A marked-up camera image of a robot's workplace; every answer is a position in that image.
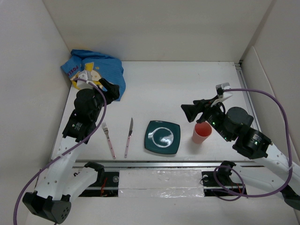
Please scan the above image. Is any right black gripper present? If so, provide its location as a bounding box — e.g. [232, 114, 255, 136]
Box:
[181, 95, 233, 142]

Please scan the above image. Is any salmon pink plastic cup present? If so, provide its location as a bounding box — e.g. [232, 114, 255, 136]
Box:
[192, 122, 212, 144]

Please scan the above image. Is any blue Pikachu cloth placemat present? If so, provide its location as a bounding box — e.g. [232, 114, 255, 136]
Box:
[61, 49, 126, 97]

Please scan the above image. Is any pink handled fork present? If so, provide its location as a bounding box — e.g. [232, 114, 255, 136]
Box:
[101, 122, 116, 159]

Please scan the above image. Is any dark teal square plate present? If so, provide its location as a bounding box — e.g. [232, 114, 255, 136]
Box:
[144, 120, 181, 155]

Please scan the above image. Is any pink handled knife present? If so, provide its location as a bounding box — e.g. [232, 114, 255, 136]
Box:
[124, 118, 134, 158]

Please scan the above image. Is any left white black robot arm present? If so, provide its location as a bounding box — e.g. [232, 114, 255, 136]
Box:
[22, 78, 120, 225]

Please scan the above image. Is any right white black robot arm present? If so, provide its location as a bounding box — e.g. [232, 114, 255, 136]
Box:
[181, 91, 300, 210]

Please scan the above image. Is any white foam block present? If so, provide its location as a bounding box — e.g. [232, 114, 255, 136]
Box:
[118, 169, 204, 198]

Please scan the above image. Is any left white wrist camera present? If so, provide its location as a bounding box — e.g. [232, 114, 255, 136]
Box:
[76, 70, 99, 90]

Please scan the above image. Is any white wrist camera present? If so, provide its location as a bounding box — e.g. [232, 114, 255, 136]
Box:
[76, 70, 99, 90]
[210, 82, 233, 107]

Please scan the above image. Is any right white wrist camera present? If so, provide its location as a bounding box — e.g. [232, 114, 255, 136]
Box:
[210, 82, 233, 107]

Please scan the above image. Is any aluminium right side rail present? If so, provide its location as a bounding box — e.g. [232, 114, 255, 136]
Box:
[234, 63, 257, 126]

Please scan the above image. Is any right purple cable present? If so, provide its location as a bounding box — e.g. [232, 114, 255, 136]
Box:
[213, 88, 294, 201]

